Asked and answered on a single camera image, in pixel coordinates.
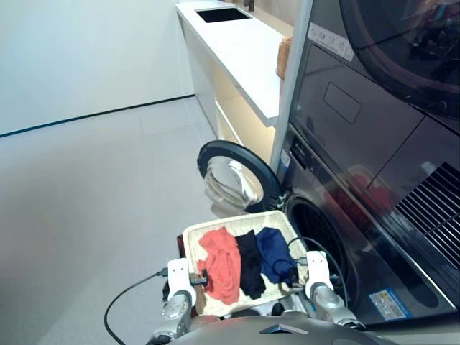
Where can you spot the small blue sticker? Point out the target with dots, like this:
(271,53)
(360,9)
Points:
(285,158)

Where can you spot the coral red garment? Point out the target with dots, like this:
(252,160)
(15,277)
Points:
(223,266)

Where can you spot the white dryer instruction sticker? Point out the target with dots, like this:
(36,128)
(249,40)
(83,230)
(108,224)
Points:
(330,40)

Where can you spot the silver robot torso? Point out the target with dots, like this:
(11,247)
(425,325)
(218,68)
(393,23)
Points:
(251,330)

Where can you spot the black sink basin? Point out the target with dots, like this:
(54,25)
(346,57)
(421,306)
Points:
(223,15)

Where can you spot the grey stacked dryer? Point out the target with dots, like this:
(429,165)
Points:
(359,143)

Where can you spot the round glass washing machine door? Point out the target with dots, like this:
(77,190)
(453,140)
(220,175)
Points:
(233,179)

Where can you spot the pale cabinet side panel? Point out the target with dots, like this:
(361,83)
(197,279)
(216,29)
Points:
(291,108)

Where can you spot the pale woven laundry basket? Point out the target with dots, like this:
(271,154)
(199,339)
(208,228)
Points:
(223,312)

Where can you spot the navy blue garment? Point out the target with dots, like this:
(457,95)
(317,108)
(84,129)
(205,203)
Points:
(273,248)

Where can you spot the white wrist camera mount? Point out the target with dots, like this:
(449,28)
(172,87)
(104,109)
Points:
(317,269)
(178,276)

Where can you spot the small brown woven basket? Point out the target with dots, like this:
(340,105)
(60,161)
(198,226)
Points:
(284,57)

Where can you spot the blue white energy label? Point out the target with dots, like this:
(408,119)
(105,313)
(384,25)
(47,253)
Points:
(390,304)

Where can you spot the white counter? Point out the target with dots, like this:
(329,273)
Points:
(233,46)

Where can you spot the black garment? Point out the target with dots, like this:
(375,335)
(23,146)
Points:
(249,266)

